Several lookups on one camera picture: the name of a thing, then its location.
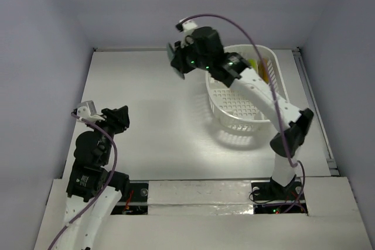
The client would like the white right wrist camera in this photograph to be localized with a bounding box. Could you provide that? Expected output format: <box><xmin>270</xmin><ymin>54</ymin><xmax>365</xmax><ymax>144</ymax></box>
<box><xmin>175</xmin><ymin>19</ymin><xmax>198</xmax><ymax>32</ymax></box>

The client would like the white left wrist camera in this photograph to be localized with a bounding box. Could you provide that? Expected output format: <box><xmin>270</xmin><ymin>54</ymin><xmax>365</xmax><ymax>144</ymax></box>
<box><xmin>71</xmin><ymin>100</ymin><xmax>105</xmax><ymax>122</ymax></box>

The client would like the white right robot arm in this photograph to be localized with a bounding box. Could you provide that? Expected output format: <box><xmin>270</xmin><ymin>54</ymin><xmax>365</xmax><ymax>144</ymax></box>
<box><xmin>169</xmin><ymin>23</ymin><xmax>313</xmax><ymax>199</ymax></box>

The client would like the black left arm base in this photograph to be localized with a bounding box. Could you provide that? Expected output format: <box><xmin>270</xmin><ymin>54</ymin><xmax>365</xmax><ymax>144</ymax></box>
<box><xmin>111</xmin><ymin>181</ymin><xmax>149</xmax><ymax>215</ymax></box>

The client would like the teal patterned plate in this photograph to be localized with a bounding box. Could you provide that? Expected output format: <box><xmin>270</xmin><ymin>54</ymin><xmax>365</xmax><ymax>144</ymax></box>
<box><xmin>166</xmin><ymin>43</ymin><xmax>185</xmax><ymax>80</ymax></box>

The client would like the mustard yellow plate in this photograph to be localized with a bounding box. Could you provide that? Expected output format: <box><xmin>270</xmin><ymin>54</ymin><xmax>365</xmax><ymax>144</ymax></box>
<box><xmin>258</xmin><ymin>57</ymin><xmax>269</xmax><ymax>84</ymax></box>

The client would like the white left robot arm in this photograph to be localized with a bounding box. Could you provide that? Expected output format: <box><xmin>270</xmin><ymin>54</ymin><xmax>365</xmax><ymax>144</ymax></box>
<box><xmin>49</xmin><ymin>101</ymin><xmax>130</xmax><ymax>249</ymax></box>

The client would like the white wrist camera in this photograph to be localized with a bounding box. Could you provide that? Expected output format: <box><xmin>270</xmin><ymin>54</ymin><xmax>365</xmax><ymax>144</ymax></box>
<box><xmin>175</xmin><ymin>19</ymin><xmax>198</xmax><ymax>32</ymax></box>
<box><xmin>71</xmin><ymin>100</ymin><xmax>105</xmax><ymax>122</ymax></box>

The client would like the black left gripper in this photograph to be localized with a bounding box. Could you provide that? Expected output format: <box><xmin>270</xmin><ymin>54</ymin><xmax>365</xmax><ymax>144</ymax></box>
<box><xmin>87</xmin><ymin>104</ymin><xmax>129</xmax><ymax>163</ymax></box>

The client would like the white plastic dish rack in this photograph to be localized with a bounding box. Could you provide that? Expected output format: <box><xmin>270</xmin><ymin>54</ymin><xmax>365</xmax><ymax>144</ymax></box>
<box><xmin>206</xmin><ymin>45</ymin><xmax>289</xmax><ymax>132</ymax></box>

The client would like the lime green plate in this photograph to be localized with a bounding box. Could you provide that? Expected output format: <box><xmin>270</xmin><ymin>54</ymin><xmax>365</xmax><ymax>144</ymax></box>
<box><xmin>248</xmin><ymin>59</ymin><xmax>258</xmax><ymax>73</ymax></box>

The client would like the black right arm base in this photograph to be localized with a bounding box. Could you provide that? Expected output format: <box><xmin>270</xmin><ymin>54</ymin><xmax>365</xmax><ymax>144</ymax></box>
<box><xmin>248</xmin><ymin>181</ymin><xmax>307</xmax><ymax>214</ymax></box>

